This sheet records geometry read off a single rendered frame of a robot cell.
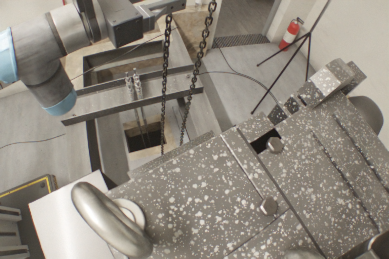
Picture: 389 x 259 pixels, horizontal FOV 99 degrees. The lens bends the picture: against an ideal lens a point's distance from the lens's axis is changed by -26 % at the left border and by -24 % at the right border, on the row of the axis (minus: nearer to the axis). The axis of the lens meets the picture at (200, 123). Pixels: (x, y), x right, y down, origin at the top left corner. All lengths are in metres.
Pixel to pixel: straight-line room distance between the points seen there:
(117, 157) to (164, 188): 1.77
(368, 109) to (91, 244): 0.45
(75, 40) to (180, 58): 1.30
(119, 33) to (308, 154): 0.30
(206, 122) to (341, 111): 1.07
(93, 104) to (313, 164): 1.33
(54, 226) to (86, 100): 1.18
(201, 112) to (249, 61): 1.49
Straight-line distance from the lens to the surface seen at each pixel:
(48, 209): 0.37
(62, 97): 0.43
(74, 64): 1.74
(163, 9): 0.39
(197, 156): 0.20
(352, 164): 0.29
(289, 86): 2.68
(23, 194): 1.86
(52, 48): 0.35
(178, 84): 1.43
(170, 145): 1.94
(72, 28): 0.35
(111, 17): 0.34
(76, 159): 1.32
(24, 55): 0.35
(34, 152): 2.33
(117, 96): 1.42
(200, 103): 1.37
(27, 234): 1.80
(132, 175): 0.94
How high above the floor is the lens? 1.80
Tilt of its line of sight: 62 degrees down
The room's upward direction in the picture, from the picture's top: 15 degrees clockwise
